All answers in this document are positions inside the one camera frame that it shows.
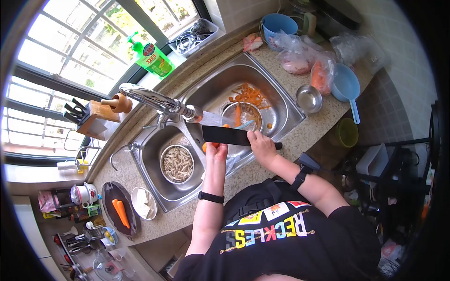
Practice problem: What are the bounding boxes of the small steel bowl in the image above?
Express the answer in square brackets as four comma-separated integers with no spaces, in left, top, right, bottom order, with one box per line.
[295,84,323,114]

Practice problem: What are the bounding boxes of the peeled orange carrot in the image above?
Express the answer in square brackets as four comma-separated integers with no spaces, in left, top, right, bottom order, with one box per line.
[202,123,230,153]

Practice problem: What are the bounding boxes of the stainless steel double sink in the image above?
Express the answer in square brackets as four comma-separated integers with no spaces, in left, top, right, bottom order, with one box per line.
[131,53,306,213]

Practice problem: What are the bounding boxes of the blue plastic bucket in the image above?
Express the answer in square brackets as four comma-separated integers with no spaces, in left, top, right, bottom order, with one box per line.
[261,13,299,47]

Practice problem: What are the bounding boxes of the person's body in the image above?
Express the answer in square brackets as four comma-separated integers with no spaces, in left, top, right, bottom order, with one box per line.
[172,178,382,281]

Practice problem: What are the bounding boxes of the pink packet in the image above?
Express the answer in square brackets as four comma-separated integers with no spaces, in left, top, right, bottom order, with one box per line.
[38,190,61,213]

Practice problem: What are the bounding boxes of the steel strainer bowl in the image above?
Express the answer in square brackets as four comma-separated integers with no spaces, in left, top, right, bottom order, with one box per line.
[221,102,263,133]

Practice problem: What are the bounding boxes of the whole orange carrot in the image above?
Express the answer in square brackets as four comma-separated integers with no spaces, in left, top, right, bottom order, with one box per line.
[112,199,128,228]
[118,200,131,229]

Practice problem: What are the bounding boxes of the person's right hand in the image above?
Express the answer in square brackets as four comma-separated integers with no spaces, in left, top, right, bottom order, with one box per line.
[247,131,279,166]

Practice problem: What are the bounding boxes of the chrome kitchen faucet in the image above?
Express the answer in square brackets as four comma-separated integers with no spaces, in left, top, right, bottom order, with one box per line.
[119,83,204,130]

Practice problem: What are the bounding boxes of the white tray with scrubbers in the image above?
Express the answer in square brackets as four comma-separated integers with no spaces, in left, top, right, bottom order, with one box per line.
[168,18,219,58]

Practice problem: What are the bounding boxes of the blue plastic water scoop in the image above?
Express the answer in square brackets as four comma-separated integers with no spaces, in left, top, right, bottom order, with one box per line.
[331,63,361,125]

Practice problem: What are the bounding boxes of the green plastic bucket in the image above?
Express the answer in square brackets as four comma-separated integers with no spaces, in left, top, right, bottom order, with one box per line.
[329,118,359,148]

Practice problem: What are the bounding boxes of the dark oval cutting board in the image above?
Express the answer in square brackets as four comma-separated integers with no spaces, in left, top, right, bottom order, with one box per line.
[101,181,142,240]

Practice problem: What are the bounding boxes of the pale mushroom strips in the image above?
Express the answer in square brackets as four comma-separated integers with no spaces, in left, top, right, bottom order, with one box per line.
[163,147,193,182]

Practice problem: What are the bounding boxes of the white plate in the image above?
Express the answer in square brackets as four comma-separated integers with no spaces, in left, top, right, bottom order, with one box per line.
[131,186,158,221]

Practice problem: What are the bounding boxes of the pink cloth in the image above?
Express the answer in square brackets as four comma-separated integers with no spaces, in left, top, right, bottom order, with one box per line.
[243,33,264,53]

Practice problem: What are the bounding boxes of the wooden mortar with pestle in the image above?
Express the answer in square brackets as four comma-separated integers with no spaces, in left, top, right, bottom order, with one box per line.
[101,93,133,114]

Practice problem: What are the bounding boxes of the black storage shelf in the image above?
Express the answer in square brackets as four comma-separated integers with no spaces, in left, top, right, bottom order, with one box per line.
[352,102,441,246]

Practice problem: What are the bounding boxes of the dark cooking appliance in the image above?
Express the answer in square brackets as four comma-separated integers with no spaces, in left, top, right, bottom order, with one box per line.
[309,0,363,36]

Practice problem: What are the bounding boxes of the wooden knife block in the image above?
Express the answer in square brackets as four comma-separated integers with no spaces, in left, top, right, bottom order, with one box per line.
[63,98,121,141]

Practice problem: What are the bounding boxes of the black wrist band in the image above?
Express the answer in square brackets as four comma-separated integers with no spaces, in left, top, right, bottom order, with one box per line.
[290,152,321,192]
[198,191,225,204]

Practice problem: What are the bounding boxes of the barred window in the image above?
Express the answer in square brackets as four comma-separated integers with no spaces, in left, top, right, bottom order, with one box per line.
[0,0,211,166]

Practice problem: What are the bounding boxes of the person's right fingers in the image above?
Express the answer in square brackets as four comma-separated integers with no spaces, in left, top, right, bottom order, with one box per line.
[247,131,269,147]

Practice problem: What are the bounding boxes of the person's left fingers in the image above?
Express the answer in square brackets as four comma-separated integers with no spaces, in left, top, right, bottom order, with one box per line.
[206,142,229,154]

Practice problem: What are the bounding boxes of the chrome wire rack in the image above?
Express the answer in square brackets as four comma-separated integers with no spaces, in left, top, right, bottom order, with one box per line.
[63,128,103,174]

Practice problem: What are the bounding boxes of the plastic bag of meat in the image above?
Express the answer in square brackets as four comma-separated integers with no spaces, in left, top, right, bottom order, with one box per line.
[272,30,335,75]

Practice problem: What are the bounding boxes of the clear empty plastic bag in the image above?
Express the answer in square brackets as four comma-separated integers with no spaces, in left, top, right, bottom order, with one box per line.
[330,32,374,68]

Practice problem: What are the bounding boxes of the white floral electric pot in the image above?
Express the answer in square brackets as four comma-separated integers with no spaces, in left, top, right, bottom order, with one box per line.
[70,182,100,208]

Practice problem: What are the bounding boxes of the black cleaver knife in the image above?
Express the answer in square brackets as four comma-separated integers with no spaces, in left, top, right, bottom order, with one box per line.
[202,125,283,150]

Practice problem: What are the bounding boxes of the person's left hand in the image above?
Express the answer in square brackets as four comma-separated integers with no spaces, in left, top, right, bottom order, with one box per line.
[205,141,229,164]

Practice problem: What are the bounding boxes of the plastic bag with carrot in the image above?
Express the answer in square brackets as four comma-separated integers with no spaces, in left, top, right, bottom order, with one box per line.
[310,56,337,96]

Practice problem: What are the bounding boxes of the green dish soap bottle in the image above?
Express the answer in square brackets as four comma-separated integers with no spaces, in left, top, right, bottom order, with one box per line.
[127,32,176,78]

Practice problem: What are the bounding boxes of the white tofu block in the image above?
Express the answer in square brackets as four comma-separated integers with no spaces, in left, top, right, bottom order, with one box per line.
[135,189,156,218]

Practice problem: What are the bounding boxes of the pile of carrot peels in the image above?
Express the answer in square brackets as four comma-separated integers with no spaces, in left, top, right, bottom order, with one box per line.
[229,83,272,110]

